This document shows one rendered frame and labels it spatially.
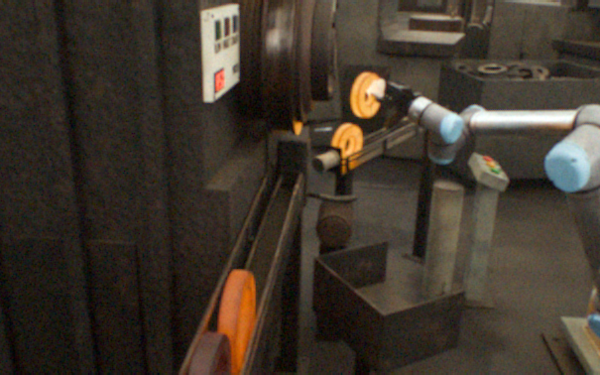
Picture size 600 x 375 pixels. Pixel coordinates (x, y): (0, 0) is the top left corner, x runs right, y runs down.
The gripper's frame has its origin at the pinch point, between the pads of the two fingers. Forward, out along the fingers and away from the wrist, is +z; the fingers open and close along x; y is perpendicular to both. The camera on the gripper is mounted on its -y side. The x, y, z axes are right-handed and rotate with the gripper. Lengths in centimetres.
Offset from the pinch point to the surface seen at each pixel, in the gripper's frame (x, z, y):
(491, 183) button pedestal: -37, -44, -24
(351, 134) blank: 0.0, 0.7, -18.4
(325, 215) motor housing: 24.9, -14.3, -37.8
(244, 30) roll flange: 71, -4, 28
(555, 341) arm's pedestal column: -36, -92, -68
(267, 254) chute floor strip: 77, -33, -20
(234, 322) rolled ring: 115, -58, -2
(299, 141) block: 33.6, -1.3, -13.1
